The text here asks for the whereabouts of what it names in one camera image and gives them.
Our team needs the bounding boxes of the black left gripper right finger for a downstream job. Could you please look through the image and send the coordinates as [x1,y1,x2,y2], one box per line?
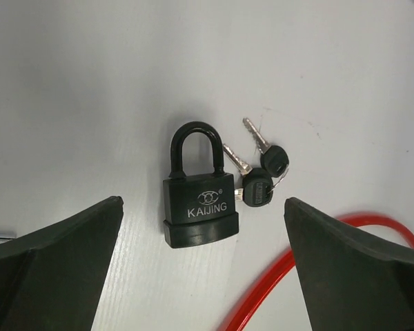
[284,197,414,330]

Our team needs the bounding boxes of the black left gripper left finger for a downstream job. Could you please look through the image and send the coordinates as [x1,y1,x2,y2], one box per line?
[0,196,124,330]

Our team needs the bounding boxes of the red cable lock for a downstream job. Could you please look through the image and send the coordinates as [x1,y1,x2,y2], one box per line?
[217,212,414,330]

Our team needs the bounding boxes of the black-headed key bunch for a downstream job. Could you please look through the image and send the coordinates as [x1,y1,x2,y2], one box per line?
[223,117,290,208]

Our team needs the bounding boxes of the black Kaijing padlock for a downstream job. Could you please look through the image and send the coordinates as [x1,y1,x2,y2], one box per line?
[163,121,239,249]

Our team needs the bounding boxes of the small brass padlock near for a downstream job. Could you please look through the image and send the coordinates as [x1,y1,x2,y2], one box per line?
[0,232,17,241]

